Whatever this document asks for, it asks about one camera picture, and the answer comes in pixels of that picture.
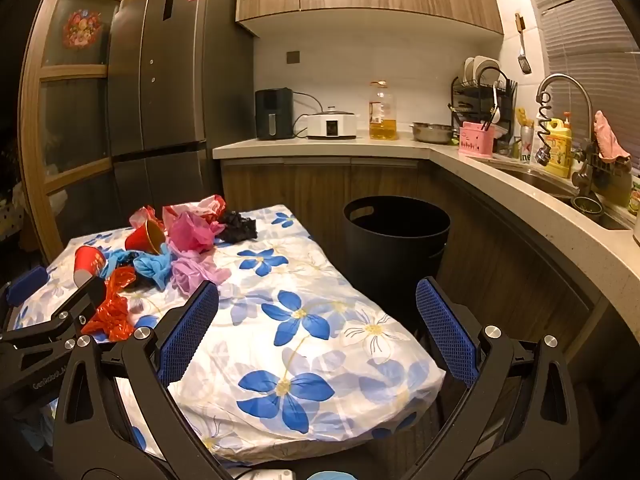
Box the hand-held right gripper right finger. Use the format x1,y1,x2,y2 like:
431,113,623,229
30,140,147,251
400,276,581,480

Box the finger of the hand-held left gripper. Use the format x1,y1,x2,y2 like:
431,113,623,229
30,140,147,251
0,266,48,331
0,277,107,346

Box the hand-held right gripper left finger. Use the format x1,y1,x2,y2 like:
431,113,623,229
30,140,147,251
52,280,236,480

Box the red paper cup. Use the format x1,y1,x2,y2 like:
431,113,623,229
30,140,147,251
73,246,107,287
124,218,166,256

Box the lilac plastic bag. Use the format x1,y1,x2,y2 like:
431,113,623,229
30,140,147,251
170,252,232,297

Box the blue disposable glove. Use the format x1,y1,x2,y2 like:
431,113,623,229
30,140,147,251
105,248,136,278

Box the blue plastic bag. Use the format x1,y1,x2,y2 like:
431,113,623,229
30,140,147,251
132,252,176,290

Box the black plastic bin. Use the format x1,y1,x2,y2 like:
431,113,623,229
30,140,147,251
342,196,452,333

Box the bright pink plastic bag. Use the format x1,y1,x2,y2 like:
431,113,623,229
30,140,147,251
167,211,226,255

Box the black plastic bag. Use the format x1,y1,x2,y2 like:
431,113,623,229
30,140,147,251
216,210,258,243

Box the pale pink printed plastic bag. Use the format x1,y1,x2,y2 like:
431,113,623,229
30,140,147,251
162,194,227,226

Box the blue floral printed cloth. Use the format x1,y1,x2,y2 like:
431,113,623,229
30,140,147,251
10,204,446,466

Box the steel kitchen sink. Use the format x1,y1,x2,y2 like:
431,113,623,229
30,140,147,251
495,162,631,231

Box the steel sink strainer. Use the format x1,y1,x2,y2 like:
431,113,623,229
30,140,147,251
570,195,603,218

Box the pink utensil holder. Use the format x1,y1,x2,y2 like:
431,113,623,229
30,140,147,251
459,121,496,157

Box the steel mixing bowl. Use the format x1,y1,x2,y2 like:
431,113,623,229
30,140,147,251
411,121,458,144

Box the yellow detergent bottle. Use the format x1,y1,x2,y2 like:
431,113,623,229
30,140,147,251
542,112,573,178

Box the wooden glass panel door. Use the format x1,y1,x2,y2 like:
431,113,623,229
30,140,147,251
17,0,151,266

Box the cooking oil bottle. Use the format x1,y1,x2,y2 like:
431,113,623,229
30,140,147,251
369,80,399,141

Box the white rice cooker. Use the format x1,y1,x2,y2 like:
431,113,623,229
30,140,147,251
306,106,359,140

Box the black air fryer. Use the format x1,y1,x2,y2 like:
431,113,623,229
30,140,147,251
255,88,295,141

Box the grey steel refrigerator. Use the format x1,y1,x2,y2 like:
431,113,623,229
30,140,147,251
107,0,256,211

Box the pink dish cloth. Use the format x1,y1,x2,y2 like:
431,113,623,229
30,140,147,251
593,110,632,163

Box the flower decal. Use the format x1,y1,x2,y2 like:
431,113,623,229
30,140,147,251
62,8,103,50

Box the steel kitchen faucet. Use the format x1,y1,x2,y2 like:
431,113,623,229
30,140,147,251
536,74,601,201

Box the hanging slotted spatula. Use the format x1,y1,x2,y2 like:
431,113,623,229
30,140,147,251
515,12,532,76

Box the grey window blinds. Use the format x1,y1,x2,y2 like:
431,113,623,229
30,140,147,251
520,0,640,171

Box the black coiled sprayer hose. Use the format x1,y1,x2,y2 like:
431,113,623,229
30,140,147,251
532,92,556,166

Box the black wire dish rack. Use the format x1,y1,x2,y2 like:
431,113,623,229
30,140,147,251
448,66,518,143

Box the black power cable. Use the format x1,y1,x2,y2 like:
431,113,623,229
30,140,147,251
292,91,323,138

